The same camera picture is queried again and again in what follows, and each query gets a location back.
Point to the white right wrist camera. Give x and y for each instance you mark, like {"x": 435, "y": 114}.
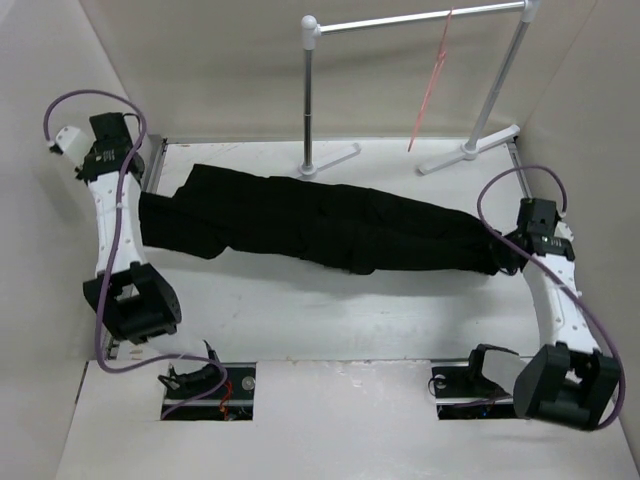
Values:
{"x": 562, "y": 230}

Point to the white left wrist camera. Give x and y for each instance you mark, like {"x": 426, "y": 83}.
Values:
{"x": 72, "y": 143}

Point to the black trousers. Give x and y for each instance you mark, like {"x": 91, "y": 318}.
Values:
{"x": 354, "y": 229}

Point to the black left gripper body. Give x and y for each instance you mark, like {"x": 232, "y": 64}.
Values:
{"x": 91, "y": 151}

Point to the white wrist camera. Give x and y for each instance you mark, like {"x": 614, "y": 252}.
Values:
{"x": 562, "y": 230}
{"x": 72, "y": 143}

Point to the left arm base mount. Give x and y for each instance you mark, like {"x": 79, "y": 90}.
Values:
{"x": 208, "y": 393}

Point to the white clothes rack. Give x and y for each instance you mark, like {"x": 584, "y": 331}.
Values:
{"x": 364, "y": 72}

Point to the pink clothes hanger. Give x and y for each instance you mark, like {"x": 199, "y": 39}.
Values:
{"x": 431, "y": 84}

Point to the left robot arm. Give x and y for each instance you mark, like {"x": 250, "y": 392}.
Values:
{"x": 131, "y": 299}

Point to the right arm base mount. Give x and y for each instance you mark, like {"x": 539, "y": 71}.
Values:
{"x": 460, "y": 396}

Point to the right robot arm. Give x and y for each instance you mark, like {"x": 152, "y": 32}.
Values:
{"x": 570, "y": 380}

